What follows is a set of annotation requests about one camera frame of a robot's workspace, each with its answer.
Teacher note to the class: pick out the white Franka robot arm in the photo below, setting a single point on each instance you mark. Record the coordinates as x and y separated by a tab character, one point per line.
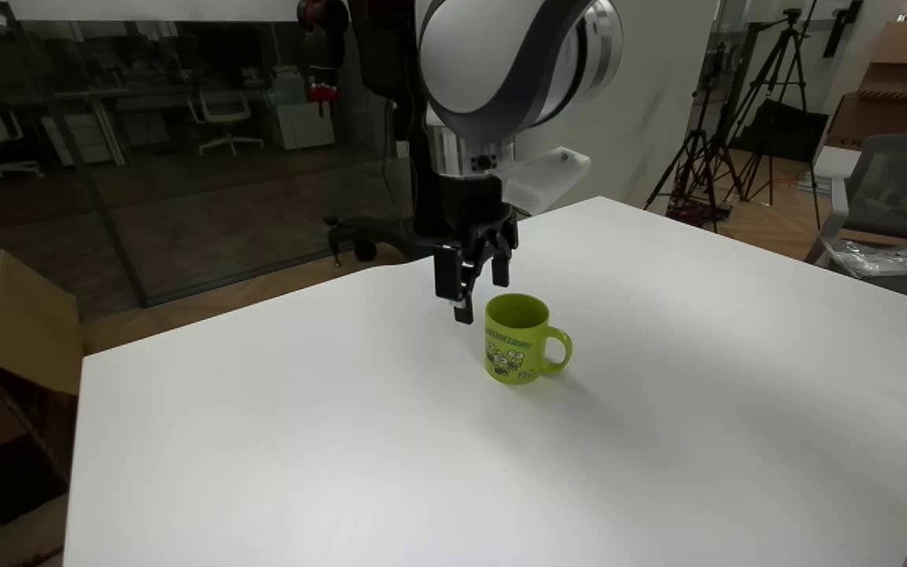
505	64

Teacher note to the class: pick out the black tripod with dark panel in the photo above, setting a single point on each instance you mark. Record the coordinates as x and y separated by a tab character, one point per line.
779	126

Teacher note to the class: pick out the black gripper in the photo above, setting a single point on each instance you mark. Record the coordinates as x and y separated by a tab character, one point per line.
464	216

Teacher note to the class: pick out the clear plastic bag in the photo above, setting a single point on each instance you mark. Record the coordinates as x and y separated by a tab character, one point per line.
884	254

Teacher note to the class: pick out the white low cabinet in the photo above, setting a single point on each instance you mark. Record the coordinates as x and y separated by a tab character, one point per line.
301	110

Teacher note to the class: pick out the brown cardboard box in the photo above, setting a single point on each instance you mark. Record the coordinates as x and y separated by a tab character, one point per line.
24	324

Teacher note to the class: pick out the wooden shelf unit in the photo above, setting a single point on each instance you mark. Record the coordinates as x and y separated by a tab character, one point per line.
900	83

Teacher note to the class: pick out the green mug with cartoon print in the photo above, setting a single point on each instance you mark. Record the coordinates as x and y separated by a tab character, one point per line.
516	342

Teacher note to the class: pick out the white board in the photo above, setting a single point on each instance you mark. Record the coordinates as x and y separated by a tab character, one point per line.
150	6

